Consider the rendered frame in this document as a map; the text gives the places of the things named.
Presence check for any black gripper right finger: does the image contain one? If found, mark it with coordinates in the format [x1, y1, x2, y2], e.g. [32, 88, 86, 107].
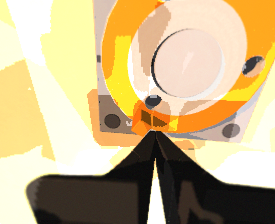
[155, 131, 275, 224]

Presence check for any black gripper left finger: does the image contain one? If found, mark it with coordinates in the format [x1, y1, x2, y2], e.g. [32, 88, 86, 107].
[24, 131, 156, 224]

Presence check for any yellow and orange round plate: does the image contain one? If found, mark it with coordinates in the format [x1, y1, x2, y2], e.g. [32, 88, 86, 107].
[101, 0, 275, 137]

